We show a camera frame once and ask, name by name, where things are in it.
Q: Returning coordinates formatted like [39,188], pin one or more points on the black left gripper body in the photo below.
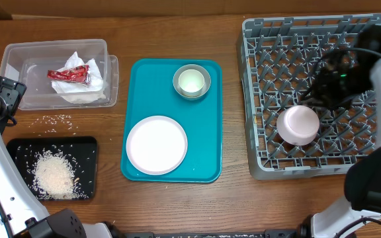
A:
[9,94]

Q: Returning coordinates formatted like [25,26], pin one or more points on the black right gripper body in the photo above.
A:
[338,87]

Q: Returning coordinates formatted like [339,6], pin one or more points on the white napkin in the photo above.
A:
[78,93]

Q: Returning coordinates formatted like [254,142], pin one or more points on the pink small bowl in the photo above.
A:
[298,125]

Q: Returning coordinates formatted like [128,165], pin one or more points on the red snack wrapper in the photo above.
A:
[79,74]

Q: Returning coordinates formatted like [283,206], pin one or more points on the white rice pile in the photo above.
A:
[53,177]

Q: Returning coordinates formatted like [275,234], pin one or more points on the grey-green bowl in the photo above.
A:
[207,81]

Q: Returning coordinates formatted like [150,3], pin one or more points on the cream cup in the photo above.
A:
[191,82]

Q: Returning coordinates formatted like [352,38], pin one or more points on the pink round plate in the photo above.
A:
[156,145]

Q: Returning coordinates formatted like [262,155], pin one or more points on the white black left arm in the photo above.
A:
[21,214]

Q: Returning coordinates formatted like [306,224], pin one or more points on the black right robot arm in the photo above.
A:
[361,202]

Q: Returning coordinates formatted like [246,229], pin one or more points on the grey dishwasher rack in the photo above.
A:
[275,57]

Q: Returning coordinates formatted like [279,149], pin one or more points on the clear plastic bin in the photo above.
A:
[28,63]

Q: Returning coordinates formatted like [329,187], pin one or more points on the black rectangular tray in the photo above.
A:
[81,152]

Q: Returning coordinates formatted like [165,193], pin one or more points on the teal plastic tray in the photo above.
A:
[151,93]

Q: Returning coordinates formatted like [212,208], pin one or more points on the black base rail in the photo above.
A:
[268,233]

